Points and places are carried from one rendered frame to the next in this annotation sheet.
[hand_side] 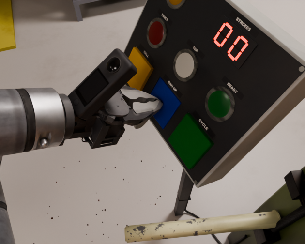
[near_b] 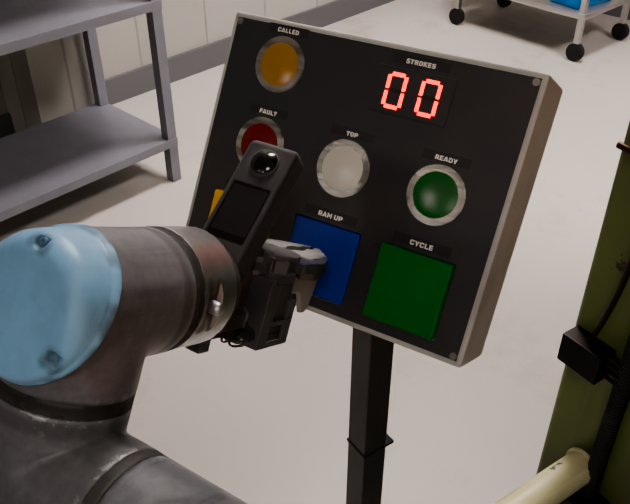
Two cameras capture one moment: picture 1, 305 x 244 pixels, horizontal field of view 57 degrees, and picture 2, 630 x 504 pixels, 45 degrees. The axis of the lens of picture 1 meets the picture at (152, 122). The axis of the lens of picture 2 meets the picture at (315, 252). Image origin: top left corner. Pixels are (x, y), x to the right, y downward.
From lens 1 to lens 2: 0.35 m
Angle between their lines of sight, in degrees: 29
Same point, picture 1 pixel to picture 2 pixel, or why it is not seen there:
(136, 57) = not seen: hidden behind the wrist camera
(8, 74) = not seen: outside the picture
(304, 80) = (545, 96)
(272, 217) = (574, 460)
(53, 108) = (209, 242)
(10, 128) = (175, 270)
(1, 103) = (143, 234)
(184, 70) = (346, 176)
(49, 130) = (220, 280)
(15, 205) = not seen: outside the picture
